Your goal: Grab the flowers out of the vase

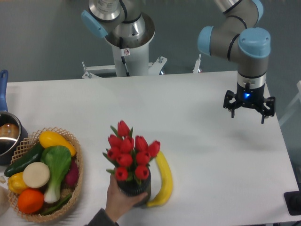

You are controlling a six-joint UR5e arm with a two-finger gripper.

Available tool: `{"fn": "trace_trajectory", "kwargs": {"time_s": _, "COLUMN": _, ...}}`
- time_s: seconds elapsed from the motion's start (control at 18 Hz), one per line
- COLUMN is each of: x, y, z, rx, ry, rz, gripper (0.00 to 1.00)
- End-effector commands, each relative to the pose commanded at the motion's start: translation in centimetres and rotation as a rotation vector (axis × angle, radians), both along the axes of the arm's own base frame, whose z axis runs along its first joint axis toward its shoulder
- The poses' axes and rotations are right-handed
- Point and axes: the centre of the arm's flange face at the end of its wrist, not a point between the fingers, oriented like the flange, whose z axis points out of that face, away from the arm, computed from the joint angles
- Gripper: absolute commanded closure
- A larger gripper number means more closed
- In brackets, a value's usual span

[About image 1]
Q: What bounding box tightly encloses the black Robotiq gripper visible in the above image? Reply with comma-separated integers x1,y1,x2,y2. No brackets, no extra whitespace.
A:
223,84,276,124

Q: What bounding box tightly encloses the red tulip bouquet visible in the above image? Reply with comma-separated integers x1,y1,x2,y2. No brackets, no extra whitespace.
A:
103,120,161,185

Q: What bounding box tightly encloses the dark ribbed vase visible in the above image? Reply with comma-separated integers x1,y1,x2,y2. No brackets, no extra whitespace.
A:
117,173,151,207

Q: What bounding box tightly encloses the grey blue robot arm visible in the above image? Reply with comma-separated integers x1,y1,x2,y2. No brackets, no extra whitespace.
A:
81,0,276,119

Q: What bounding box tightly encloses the grey sleeved forearm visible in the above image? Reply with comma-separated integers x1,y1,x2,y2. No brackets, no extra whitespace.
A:
87,208,119,226

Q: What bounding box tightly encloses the bare human hand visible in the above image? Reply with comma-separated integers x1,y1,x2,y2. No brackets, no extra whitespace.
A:
105,175,148,223

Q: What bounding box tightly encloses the black device at edge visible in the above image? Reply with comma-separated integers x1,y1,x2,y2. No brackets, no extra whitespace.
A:
284,191,301,216

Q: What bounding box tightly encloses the yellow banana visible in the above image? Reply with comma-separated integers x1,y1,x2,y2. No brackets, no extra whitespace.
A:
146,151,174,208

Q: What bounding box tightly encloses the purple sweet potato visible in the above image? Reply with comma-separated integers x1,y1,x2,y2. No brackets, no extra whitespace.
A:
64,160,79,186

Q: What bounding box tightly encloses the green bok choy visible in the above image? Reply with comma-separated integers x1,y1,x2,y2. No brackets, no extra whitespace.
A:
41,145,71,203

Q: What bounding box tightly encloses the yellow squash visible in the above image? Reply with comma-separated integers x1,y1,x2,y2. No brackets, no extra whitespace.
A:
39,130,76,157

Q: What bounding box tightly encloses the dark green cucumber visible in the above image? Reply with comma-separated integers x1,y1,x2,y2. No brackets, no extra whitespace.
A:
4,142,44,178

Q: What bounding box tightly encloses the woven wicker basket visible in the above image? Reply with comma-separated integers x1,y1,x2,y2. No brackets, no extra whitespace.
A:
8,127,83,223

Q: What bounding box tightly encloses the round cream bun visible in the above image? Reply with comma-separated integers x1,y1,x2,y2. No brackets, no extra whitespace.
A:
23,162,50,188

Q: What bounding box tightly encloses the green chili pepper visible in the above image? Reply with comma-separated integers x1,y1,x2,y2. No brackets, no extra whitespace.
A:
41,194,72,216

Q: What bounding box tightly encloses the orange fruit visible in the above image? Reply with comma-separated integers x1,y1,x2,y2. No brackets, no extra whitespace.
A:
17,188,44,214

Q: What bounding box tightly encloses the yellow bell pepper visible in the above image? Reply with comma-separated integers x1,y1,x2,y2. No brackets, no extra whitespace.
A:
8,172,29,194

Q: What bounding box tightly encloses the small white garlic piece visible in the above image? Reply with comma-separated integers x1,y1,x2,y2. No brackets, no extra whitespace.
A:
0,176,6,184

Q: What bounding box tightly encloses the white plate at edge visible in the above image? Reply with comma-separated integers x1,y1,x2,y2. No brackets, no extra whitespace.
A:
0,186,10,216

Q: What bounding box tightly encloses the white frame at right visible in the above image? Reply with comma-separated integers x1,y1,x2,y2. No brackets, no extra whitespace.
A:
278,81,301,127

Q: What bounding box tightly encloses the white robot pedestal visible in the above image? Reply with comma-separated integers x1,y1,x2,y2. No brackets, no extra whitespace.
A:
81,11,168,79

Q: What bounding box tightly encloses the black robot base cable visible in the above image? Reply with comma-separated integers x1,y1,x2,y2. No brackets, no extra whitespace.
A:
119,37,130,77

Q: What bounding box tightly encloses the blue handled saucepan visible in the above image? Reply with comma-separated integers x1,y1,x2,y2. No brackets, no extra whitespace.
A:
0,70,28,166

